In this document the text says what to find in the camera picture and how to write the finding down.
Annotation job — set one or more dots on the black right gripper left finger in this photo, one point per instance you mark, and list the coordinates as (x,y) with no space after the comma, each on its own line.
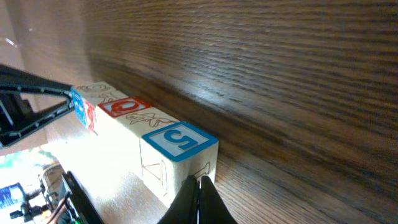
(184,208)

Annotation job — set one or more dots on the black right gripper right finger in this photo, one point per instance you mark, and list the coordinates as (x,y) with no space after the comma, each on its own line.
(212,209)

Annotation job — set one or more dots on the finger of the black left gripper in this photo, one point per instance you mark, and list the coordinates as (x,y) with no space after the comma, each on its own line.
(29,103)

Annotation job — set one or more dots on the yellow wooden block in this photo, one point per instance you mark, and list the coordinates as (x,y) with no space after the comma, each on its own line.
(172,153)

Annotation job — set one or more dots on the green wooden block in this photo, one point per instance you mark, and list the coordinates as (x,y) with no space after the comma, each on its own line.
(140,123)

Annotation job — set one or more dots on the blue letter H block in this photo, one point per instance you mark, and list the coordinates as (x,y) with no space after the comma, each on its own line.
(86,97)

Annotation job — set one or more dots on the blue edged X block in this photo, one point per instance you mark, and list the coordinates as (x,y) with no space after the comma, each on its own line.
(113,134)

